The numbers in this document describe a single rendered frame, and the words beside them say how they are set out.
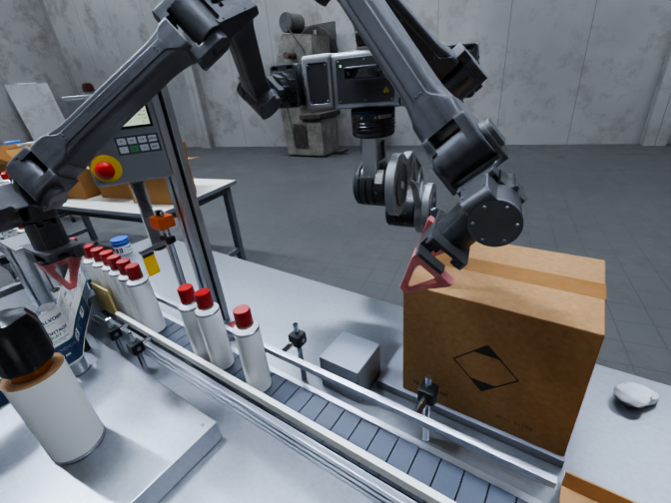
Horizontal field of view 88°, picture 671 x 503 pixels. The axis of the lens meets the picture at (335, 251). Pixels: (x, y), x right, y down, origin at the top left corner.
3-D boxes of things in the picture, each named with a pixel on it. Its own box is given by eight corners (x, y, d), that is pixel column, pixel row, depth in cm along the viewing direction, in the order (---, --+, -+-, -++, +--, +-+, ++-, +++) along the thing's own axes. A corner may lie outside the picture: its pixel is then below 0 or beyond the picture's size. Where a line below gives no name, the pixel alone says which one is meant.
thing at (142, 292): (143, 331, 96) (116, 267, 87) (160, 321, 100) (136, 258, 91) (153, 337, 94) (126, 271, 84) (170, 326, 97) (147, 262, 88)
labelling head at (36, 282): (40, 318, 106) (-4, 243, 94) (86, 296, 115) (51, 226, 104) (59, 333, 98) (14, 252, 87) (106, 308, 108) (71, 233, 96)
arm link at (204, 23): (264, -7, 58) (221, -54, 57) (203, 47, 57) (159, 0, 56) (283, 105, 102) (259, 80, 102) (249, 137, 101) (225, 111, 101)
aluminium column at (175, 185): (209, 322, 106) (133, 77, 76) (221, 314, 109) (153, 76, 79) (219, 327, 103) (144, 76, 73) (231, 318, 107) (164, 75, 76)
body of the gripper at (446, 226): (421, 244, 48) (460, 207, 44) (432, 216, 56) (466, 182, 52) (457, 273, 48) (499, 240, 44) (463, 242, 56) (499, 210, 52)
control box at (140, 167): (105, 179, 87) (72, 96, 78) (177, 168, 92) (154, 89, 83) (95, 189, 78) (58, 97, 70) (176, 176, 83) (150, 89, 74)
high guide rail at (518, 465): (135, 290, 103) (134, 286, 103) (139, 288, 104) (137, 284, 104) (554, 490, 47) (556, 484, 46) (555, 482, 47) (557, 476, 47)
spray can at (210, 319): (208, 367, 82) (183, 294, 73) (225, 353, 86) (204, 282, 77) (222, 375, 79) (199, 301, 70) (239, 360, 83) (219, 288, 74)
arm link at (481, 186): (487, 114, 44) (431, 158, 49) (482, 130, 35) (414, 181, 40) (542, 188, 45) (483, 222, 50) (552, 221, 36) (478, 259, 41)
